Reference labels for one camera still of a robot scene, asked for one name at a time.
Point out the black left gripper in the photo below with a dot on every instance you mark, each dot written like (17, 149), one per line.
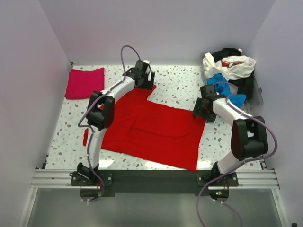
(147, 81)

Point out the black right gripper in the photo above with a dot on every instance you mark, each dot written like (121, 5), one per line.
(201, 112)

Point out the red t-shirt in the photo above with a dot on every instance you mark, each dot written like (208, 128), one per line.
(154, 132)

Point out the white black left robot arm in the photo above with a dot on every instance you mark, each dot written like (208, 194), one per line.
(101, 111)

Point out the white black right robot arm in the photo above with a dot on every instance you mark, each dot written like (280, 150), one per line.
(249, 136)

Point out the blue t-shirt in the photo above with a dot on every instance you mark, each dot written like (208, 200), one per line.
(223, 88)

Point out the clear plastic bin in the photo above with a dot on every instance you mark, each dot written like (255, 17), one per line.
(252, 106)

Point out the black t-shirt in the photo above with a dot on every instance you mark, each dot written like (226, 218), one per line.
(245, 85)

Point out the white t-shirt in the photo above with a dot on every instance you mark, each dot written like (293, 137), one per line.
(233, 67)

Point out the folded pink t-shirt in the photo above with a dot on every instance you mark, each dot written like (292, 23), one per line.
(82, 83)

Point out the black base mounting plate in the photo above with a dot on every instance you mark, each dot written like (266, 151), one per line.
(141, 181)

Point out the aluminium rail frame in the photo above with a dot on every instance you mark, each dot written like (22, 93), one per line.
(250, 197)

